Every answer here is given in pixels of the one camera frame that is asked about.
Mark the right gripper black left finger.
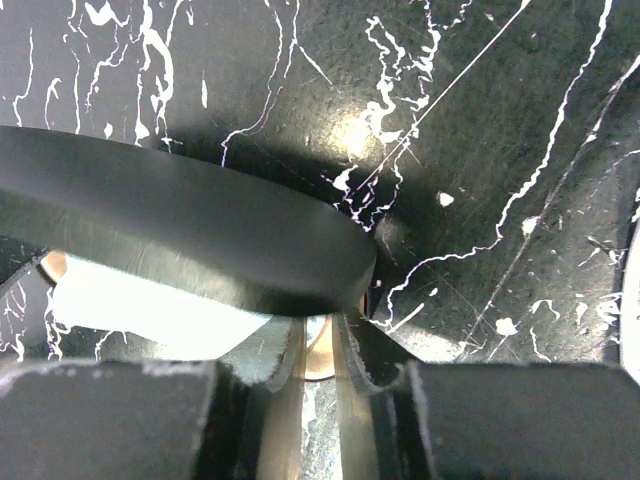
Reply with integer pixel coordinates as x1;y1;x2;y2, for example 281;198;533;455
1;320;305;479

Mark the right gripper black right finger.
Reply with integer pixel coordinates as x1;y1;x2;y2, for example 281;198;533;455
333;311;639;479

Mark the light blue cleaning cloth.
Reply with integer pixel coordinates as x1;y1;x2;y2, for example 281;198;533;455
43;251;291;383

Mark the black marble pattern mat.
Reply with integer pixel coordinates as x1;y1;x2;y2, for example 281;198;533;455
1;1;639;363

